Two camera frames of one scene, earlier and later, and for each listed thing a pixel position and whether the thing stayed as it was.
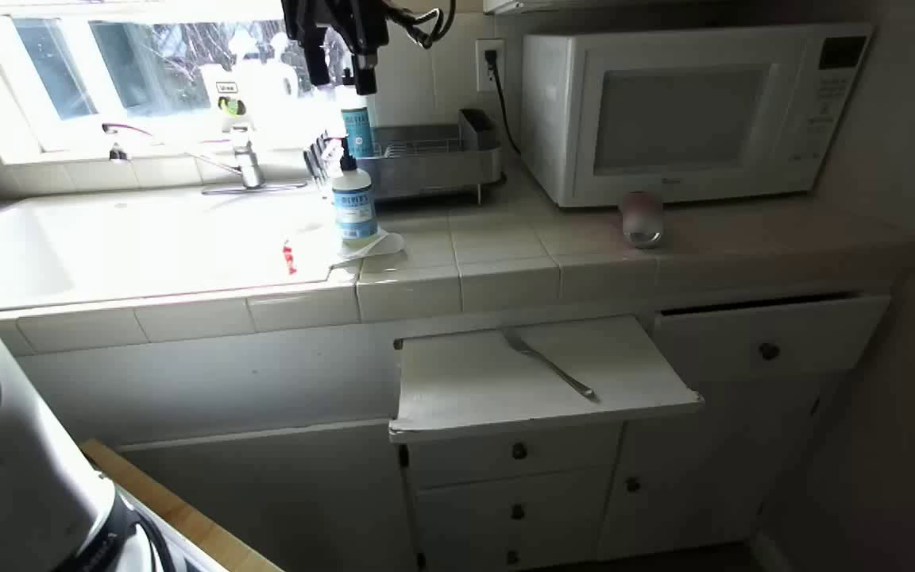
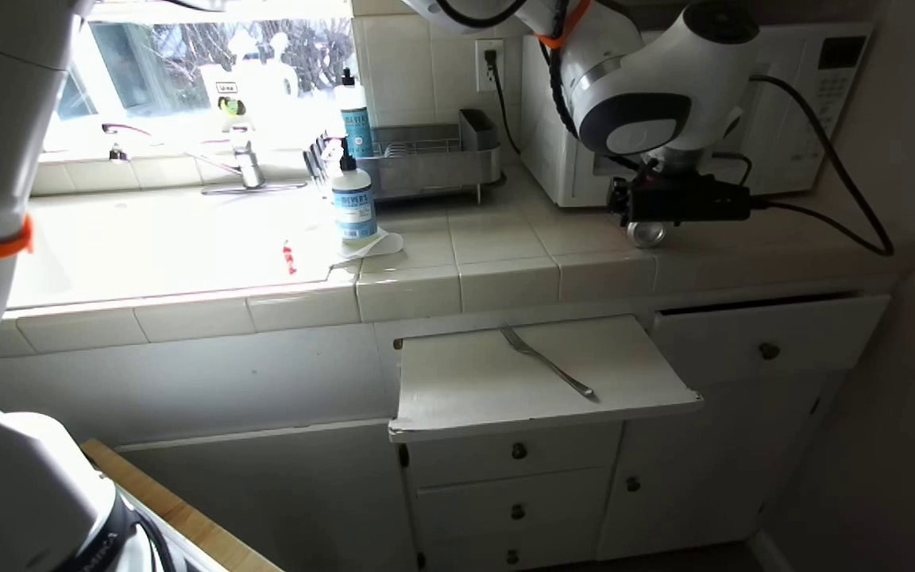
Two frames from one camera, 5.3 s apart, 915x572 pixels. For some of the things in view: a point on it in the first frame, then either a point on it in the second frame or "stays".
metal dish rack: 439,157 stays
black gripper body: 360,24 → 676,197
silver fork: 512,341 stays
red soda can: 642,225 stays
